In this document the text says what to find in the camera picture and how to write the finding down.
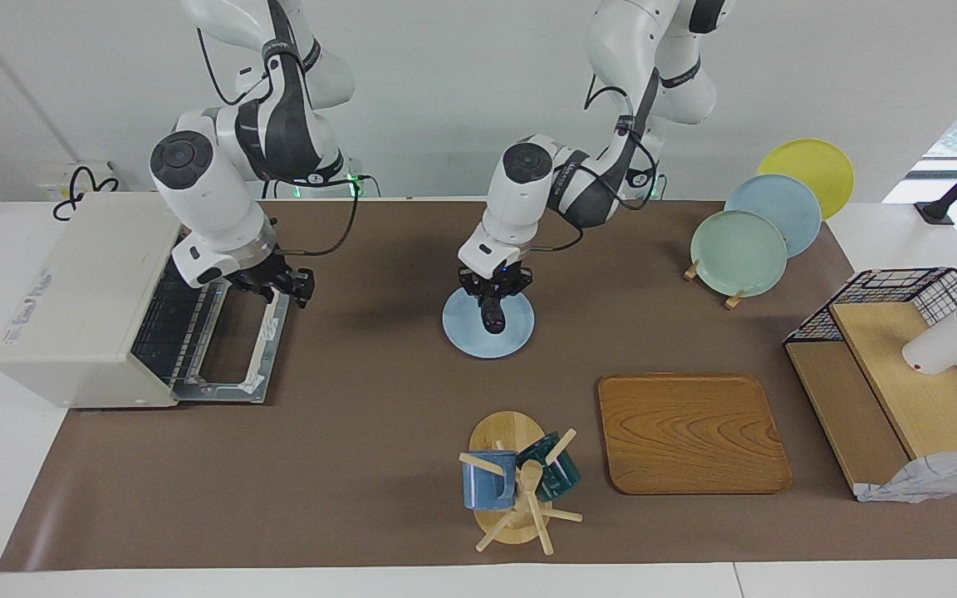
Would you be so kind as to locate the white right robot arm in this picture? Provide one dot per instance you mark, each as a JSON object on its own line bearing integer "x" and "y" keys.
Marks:
{"x": 196, "y": 191}

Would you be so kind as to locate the dark purple eggplant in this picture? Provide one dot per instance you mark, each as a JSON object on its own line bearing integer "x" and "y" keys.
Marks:
{"x": 494, "y": 320}

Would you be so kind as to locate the pale green plate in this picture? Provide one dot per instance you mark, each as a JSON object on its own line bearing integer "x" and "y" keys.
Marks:
{"x": 736, "y": 253}

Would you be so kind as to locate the dark green mug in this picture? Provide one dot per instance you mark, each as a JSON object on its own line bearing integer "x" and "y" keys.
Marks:
{"x": 561, "y": 477}

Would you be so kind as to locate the white grid patterned cloth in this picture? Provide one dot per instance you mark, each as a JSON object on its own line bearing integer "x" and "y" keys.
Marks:
{"x": 927, "y": 477}

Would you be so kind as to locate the rectangular wooden tray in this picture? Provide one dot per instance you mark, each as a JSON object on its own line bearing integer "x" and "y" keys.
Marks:
{"x": 694, "y": 432}

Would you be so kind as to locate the brown table mat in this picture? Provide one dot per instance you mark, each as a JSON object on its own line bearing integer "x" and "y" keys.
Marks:
{"x": 362, "y": 457}

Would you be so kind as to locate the beige toaster oven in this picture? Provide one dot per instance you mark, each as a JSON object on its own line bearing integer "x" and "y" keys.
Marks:
{"x": 88, "y": 291}

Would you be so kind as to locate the light blue racked plate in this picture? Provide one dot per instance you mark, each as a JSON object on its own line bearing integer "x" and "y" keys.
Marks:
{"x": 782, "y": 203}

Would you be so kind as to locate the oven glass door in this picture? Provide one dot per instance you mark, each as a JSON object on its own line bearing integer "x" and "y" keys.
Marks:
{"x": 221, "y": 391}

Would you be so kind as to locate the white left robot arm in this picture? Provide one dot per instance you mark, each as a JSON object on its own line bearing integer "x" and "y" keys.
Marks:
{"x": 520, "y": 191}

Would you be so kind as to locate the yellow plate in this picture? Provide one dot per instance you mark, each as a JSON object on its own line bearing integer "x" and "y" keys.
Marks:
{"x": 815, "y": 166}

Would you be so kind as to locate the white wall power outlet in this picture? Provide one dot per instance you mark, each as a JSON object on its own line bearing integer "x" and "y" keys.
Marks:
{"x": 51, "y": 178}

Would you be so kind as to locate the white cup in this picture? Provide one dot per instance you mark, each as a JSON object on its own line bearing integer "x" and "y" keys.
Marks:
{"x": 939, "y": 345}

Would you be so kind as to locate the blue mug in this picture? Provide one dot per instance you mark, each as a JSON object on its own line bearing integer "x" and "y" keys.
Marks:
{"x": 487, "y": 486}

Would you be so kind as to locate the wooden mug tree stand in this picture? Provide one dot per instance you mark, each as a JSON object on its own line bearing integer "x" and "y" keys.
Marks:
{"x": 503, "y": 432}

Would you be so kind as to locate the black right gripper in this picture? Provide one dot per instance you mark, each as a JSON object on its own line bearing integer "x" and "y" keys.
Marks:
{"x": 267, "y": 278}

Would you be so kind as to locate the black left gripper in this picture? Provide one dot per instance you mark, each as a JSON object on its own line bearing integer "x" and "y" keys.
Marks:
{"x": 499, "y": 282}

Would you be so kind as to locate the wooden shelf unit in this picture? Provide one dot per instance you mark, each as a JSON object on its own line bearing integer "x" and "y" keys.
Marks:
{"x": 919, "y": 399}

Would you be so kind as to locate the wooden plate rack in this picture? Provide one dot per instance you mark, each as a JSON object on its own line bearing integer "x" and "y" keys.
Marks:
{"x": 690, "y": 271}

